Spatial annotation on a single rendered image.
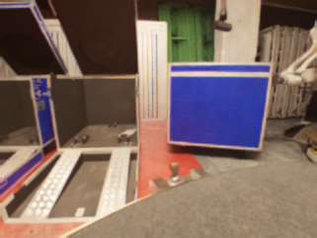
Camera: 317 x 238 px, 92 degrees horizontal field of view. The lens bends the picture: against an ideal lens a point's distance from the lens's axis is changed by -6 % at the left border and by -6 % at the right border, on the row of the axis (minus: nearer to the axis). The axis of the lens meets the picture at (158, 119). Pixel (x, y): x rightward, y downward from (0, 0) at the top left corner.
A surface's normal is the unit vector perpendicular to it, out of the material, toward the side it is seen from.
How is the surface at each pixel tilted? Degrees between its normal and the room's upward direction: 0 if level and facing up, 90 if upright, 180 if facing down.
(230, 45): 90
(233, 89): 90
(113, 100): 90
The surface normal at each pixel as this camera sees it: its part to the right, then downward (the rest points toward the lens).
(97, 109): 0.09, 0.23
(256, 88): -0.23, 0.22
